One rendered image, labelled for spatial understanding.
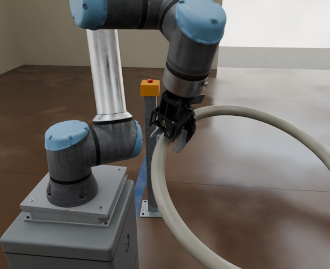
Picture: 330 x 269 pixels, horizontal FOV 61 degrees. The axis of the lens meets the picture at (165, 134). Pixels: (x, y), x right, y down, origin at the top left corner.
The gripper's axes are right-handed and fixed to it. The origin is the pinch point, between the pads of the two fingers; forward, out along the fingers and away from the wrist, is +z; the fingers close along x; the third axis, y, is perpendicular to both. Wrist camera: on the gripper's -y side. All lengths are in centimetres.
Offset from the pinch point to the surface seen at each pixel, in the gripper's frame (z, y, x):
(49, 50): 350, -324, -518
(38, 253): 50, 33, -22
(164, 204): -7.0, 20.1, 10.9
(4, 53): 341, -233, -554
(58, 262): 52, 31, -16
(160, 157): -7.1, 11.3, 3.5
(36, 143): 221, -67, -198
